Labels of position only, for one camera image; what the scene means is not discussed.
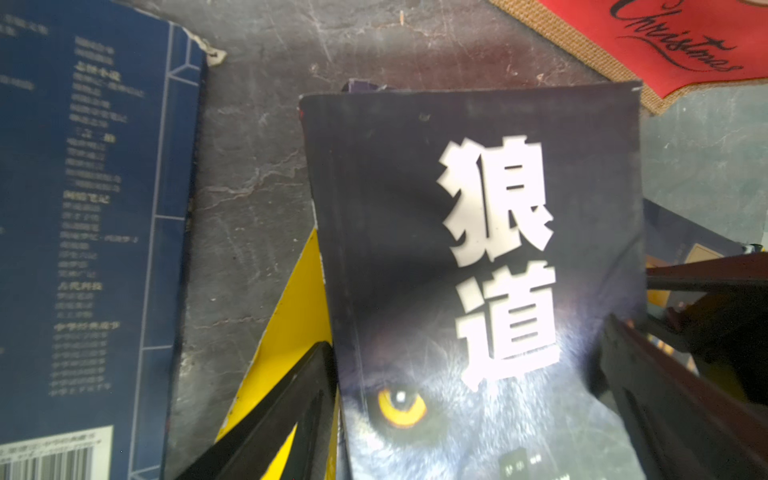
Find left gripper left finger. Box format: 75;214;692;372
179;341;337;479

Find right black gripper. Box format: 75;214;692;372
644;252;767;402

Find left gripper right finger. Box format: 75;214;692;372
600;315;767;479

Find black wolf cover book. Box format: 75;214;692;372
299;82;646;479

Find red canvas tote bag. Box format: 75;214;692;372
495;1;767;114

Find brown lamp cover book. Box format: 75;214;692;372
643;199;745;318

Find yellow cartoon cover book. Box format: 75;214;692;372
214;233;339;479

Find blue back-cover book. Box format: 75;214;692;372
1;1;208;479

